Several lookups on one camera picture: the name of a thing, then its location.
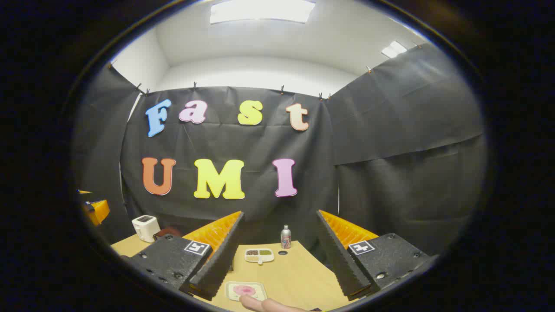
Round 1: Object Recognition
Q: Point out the black backdrop cloth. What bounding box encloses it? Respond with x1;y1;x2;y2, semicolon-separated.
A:
72;43;486;256

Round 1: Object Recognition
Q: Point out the white toaster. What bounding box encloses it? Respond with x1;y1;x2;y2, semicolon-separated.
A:
131;215;161;243

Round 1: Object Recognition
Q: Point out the large ceiling light panel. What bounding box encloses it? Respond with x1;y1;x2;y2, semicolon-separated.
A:
210;0;316;25

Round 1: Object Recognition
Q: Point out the black electric oven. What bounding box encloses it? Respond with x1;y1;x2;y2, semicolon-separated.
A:
153;226;185;241

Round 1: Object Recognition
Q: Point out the cream food tray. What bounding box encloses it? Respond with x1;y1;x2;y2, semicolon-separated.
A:
225;281;268;302

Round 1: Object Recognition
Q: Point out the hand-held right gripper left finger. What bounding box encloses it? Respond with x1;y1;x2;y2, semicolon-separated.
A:
127;211;245;301

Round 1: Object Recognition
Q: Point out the white divided snack dish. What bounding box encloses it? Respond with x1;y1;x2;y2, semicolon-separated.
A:
245;248;275;265

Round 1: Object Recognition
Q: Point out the small ceiling light panel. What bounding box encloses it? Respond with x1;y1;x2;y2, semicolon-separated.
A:
381;40;408;59

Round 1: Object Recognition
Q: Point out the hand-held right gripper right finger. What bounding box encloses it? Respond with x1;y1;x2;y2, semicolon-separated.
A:
315;210;434;301

